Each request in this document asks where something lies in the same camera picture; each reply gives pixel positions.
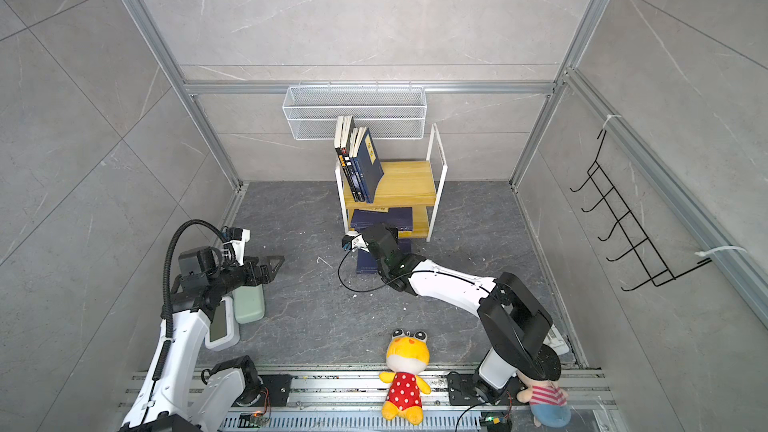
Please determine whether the blue book hidden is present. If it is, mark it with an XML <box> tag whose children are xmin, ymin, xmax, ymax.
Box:
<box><xmin>350</xmin><ymin>207</ymin><xmax>413</xmax><ymax>232</ymax></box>

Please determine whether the blue book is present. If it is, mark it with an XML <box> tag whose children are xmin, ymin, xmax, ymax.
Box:
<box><xmin>349</xmin><ymin>127</ymin><xmax>371</xmax><ymax>203</ymax></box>
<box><xmin>356</xmin><ymin>239</ymin><xmax>412</xmax><ymax>274</ymax></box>

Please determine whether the black wolf cover book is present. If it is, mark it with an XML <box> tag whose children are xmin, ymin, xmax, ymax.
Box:
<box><xmin>340</xmin><ymin>115</ymin><xmax>365</xmax><ymax>202</ymax></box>

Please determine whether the blue book Lunyu label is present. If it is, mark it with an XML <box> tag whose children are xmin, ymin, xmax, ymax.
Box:
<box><xmin>358</xmin><ymin>127</ymin><xmax>384</xmax><ymax>203</ymax></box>

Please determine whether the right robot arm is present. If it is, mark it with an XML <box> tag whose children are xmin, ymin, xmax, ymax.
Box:
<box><xmin>342</xmin><ymin>224</ymin><xmax>560</xmax><ymax>400</ymax></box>

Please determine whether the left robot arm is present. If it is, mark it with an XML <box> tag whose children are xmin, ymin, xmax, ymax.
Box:
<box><xmin>120</xmin><ymin>246</ymin><xmax>285</xmax><ymax>431</ymax></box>

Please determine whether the pale green case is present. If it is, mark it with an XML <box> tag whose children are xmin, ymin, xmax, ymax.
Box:
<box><xmin>232</xmin><ymin>285</ymin><xmax>266</xmax><ymax>324</ymax></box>

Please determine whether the white wooden two-tier shelf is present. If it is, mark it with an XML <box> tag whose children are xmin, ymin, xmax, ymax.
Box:
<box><xmin>334</xmin><ymin>124</ymin><xmax>448</xmax><ymax>242</ymax></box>

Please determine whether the white thermometer display device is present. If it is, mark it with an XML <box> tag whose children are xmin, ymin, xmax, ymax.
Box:
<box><xmin>205</xmin><ymin>296</ymin><xmax>240</xmax><ymax>351</ymax></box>

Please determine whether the yellow plush toy red dress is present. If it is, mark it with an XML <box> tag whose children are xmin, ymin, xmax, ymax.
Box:
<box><xmin>379</xmin><ymin>329</ymin><xmax>432</xmax><ymax>426</ymax></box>

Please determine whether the white remote-like device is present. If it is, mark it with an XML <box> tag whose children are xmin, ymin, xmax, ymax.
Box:
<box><xmin>544</xmin><ymin>325</ymin><xmax>570</xmax><ymax>356</ymax></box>

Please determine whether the striped plush doll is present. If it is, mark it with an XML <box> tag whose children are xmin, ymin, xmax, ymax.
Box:
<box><xmin>516</xmin><ymin>371</ymin><xmax>572</xmax><ymax>429</ymax></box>

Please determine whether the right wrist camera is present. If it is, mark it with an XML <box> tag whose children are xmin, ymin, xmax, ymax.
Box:
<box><xmin>341</xmin><ymin>231</ymin><xmax>368</xmax><ymax>252</ymax></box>

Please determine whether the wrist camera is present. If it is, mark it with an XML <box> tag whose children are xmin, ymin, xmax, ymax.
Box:
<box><xmin>341</xmin><ymin>231</ymin><xmax>368</xmax><ymax>252</ymax></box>
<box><xmin>222</xmin><ymin>227</ymin><xmax>250</xmax><ymax>266</ymax></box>

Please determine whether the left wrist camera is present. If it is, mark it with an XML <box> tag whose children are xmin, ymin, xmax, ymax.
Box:
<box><xmin>222</xmin><ymin>227</ymin><xmax>250</xmax><ymax>266</ymax></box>

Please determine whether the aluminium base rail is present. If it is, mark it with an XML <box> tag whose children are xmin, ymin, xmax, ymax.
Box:
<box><xmin>116</xmin><ymin>365</ymin><xmax>628</xmax><ymax>432</ymax></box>

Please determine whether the black wire hook rack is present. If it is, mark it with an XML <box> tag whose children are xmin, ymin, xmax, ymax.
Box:
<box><xmin>569</xmin><ymin>130</ymin><xmax>713</xmax><ymax>293</ymax></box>

